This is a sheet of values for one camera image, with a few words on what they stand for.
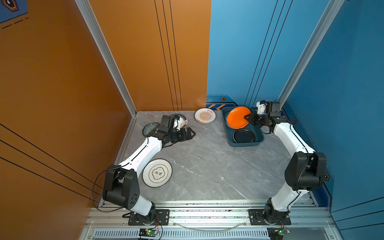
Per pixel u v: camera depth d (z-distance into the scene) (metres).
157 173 0.88
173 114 1.20
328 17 0.72
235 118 0.93
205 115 1.17
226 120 0.98
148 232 0.71
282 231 0.70
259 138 1.01
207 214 0.76
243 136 1.02
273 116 0.68
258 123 0.77
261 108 0.81
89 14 0.71
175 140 0.74
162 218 0.73
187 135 0.76
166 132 0.66
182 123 0.80
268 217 0.67
